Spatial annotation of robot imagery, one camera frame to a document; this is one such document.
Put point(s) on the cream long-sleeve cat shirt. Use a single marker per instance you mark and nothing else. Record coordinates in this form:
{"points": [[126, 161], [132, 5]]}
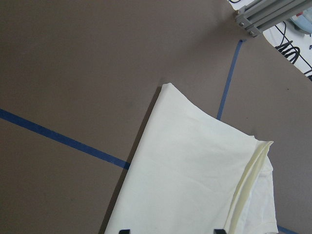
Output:
{"points": [[193, 174]]}

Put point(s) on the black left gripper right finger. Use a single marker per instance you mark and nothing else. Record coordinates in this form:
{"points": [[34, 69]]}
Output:
{"points": [[219, 231]]}

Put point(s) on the aluminium frame post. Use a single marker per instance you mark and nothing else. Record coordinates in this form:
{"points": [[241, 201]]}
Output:
{"points": [[261, 15]]}

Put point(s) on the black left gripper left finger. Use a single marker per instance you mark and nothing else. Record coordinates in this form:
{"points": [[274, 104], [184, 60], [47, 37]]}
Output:
{"points": [[125, 231]]}

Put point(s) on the black power strip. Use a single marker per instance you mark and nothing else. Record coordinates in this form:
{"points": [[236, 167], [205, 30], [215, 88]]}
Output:
{"points": [[290, 52]]}

